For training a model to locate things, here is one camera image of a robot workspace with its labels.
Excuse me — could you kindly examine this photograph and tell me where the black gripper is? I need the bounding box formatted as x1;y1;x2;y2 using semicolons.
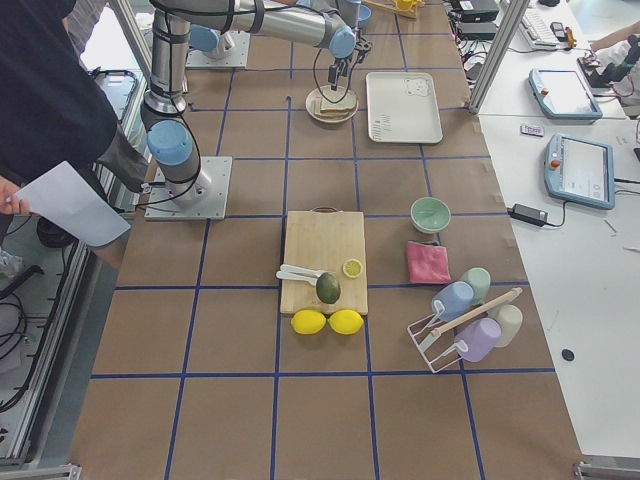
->
327;48;358;90

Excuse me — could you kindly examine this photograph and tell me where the white round plate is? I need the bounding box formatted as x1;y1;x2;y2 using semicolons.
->
305;85;359;124

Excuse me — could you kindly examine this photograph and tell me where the bread slice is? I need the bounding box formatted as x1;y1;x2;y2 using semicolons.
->
312;98;352;119
319;95;358;114

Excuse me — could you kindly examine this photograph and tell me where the blue bowl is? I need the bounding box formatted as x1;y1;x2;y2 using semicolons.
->
357;4;372;29

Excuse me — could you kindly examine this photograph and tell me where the white rectangular tray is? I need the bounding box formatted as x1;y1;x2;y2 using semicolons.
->
365;72;443;144

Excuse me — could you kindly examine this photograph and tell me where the yellow mug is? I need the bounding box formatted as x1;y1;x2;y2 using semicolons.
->
395;0;424;17

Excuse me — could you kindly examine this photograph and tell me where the wooden mug rack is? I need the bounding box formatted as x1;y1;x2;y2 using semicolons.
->
363;0;418;19

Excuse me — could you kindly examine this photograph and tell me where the wooden cutting board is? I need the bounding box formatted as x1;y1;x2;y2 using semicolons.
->
280;211;368;315

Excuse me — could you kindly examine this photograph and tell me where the green bowl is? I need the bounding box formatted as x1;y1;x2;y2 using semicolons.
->
410;197;451;234

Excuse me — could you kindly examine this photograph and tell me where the small card packet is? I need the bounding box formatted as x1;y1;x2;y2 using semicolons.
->
520;123;545;138

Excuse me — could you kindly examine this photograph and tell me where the half lemon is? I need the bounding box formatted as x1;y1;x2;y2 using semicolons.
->
342;258;364;279

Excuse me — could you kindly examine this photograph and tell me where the white keyboard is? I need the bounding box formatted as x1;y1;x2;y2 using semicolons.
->
519;9;560;51

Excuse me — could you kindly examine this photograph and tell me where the white plastic knife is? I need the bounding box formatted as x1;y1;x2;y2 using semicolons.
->
276;264;326;285

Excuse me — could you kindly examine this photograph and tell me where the pink cloth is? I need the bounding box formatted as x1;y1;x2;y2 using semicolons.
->
406;241;451;285

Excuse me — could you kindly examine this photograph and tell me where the green avocado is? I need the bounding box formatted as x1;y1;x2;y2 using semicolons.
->
315;272;341;304

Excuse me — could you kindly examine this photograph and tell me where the far teach pendant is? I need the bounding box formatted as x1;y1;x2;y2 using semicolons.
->
528;69;603;121

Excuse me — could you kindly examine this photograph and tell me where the teach pendant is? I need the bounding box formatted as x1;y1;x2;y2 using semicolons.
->
543;134;615;210
528;69;603;121

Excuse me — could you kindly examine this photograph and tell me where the black power adapter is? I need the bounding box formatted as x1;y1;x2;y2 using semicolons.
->
507;203;548;227

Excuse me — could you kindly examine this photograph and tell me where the right yellow lemon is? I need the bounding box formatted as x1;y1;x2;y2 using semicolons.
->
328;309;364;335

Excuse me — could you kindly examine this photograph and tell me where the yellow lemon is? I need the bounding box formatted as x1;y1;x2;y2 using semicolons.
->
291;309;327;335
328;309;364;335

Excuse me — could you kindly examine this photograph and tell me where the green cup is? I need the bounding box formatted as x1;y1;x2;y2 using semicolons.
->
459;267;491;305

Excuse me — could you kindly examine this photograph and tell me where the left yellow lemon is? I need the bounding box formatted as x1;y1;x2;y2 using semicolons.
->
291;309;327;335

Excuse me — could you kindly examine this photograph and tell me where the blue cup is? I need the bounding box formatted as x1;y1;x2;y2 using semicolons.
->
431;281;474;322

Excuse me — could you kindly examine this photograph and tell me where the near teach pendant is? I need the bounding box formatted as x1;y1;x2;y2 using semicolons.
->
543;134;615;210

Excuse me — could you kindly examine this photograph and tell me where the person in dark shirt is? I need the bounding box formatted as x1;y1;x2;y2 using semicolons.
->
0;0;151;271

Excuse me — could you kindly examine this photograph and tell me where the white paper sheet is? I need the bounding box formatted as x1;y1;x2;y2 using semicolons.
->
16;162;130;247

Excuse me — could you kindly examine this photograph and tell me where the beige cup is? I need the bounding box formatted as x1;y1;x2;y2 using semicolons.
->
488;304;523;348

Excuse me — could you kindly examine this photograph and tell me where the purple cup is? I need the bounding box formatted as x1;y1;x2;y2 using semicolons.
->
454;317;502;362

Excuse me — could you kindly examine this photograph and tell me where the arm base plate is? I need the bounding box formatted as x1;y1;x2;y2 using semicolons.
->
186;31;251;70
143;156;232;221

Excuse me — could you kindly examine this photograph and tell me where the white wire cup rack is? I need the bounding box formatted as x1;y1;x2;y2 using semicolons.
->
406;286;524;374

